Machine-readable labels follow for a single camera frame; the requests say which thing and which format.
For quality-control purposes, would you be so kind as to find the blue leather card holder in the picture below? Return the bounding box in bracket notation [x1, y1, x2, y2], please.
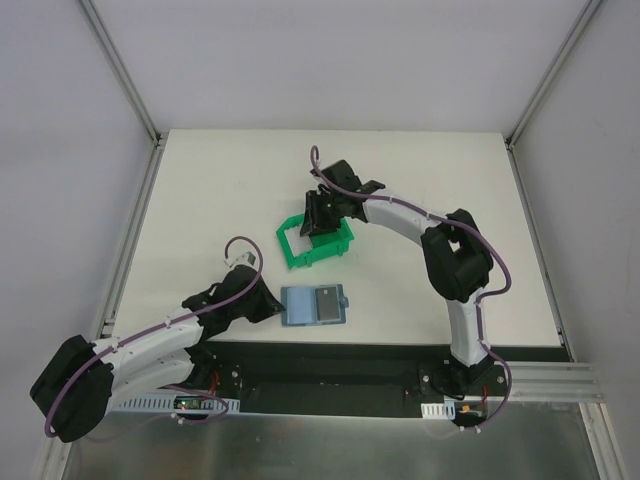
[280, 284, 349, 327]

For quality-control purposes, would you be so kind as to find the silver credit card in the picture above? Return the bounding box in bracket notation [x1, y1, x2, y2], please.
[315, 286, 340, 322]

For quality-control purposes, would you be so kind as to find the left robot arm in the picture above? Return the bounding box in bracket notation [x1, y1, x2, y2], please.
[29, 265, 285, 443]

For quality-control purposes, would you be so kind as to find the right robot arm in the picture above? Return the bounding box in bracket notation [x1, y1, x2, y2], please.
[301, 147, 493, 400]

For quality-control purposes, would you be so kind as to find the green plastic bin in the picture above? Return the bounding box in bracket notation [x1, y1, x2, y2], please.
[276, 214, 354, 269]

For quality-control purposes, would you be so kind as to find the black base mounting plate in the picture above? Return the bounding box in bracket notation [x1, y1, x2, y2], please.
[154, 329, 574, 416]

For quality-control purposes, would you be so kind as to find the left white cable duct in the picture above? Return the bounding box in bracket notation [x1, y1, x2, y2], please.
[112, 392, 240, 415]

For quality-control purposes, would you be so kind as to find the white cable duct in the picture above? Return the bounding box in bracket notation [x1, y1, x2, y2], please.
[112, 392, 240, 415]
[420, 401, 456, 421]

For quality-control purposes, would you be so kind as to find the right aluminium frame post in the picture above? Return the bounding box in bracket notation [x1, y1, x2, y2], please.
[503, 0, 609, 151]

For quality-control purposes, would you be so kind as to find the aluminium frame post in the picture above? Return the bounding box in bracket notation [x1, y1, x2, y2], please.
[503, 0, 609, 151]
[76, 0, 163, 145]

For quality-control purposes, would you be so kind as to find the right white cable duct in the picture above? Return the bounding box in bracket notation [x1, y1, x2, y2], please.
[420, 401, 456, 421]

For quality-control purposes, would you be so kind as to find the left aluminium frame post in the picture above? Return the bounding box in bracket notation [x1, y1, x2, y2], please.
[76, 0, 163, 145]

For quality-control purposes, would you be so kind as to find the aluminium front rail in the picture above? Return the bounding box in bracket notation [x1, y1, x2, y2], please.
[62, 362, 606, 401]

